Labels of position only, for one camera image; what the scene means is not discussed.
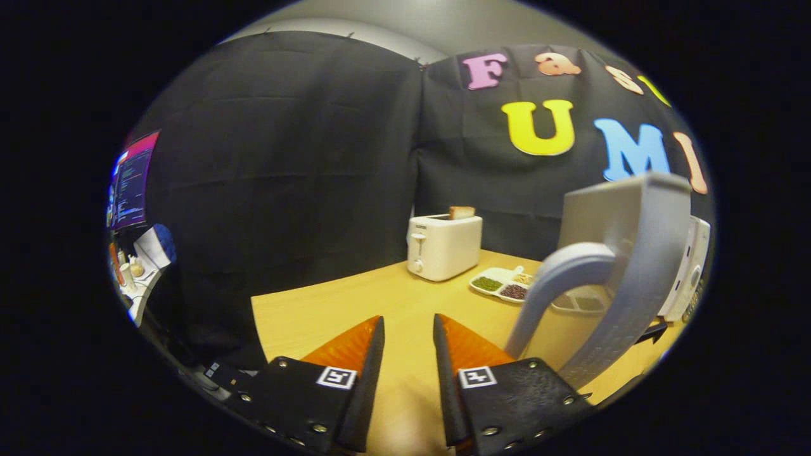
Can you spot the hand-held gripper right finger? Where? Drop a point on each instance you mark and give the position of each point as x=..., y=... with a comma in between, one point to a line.
x=447, y=392

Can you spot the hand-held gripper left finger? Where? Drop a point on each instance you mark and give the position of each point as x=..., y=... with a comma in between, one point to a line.
x=367, y=392

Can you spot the white toaster oven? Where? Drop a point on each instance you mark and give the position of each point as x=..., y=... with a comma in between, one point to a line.
x=659, y=253

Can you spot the cream toaster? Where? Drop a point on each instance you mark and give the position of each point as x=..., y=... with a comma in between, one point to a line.
x=443, y=250

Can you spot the white divided bean dish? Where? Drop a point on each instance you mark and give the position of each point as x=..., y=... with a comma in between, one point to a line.
x=500, y=282

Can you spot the bread slice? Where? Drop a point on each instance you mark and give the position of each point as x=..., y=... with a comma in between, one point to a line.
x=462, y=213

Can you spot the white side desk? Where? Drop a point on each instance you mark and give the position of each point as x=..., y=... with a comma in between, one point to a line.
x=144, y=288

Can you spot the white paper sheet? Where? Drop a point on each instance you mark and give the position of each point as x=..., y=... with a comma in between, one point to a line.
x=149, y=247

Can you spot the computer monitor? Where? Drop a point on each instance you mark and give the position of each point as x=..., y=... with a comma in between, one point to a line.
x=130, y=183

